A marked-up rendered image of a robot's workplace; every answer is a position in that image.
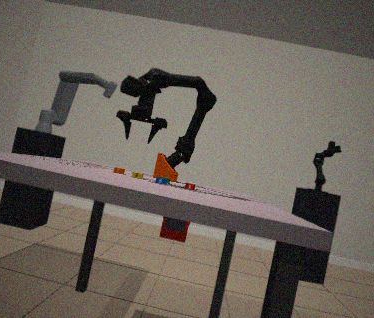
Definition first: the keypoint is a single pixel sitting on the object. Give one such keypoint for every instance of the yellow block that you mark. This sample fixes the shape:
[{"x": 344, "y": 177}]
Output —
[{"x": 137, "y": 175}]

